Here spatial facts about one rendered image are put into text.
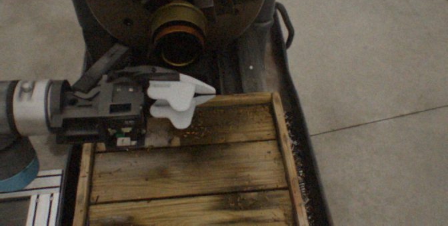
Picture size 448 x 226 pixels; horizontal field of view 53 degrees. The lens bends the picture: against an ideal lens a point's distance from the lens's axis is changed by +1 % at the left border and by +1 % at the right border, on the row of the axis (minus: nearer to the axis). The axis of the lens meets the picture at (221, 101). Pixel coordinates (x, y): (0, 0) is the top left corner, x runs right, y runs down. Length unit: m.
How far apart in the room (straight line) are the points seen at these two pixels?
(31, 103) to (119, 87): 0.11
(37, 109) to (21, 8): 2.13
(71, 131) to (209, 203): 0.27
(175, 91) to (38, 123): 0.18
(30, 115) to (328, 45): 1.89
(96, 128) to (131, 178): 0.21
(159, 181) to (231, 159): 0.13
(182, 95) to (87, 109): 0.12
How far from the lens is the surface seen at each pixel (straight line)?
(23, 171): 0.72
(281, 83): 1.38
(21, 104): 0.61
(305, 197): 1.12
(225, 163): 0.78
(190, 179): 0.77
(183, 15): 0.68
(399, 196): 1.88
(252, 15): 0.84
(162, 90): 0.60
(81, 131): 0.60
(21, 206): 1.64
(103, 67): 0.65
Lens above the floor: 1.55
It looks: 50 degrees down
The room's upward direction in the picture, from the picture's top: straight up
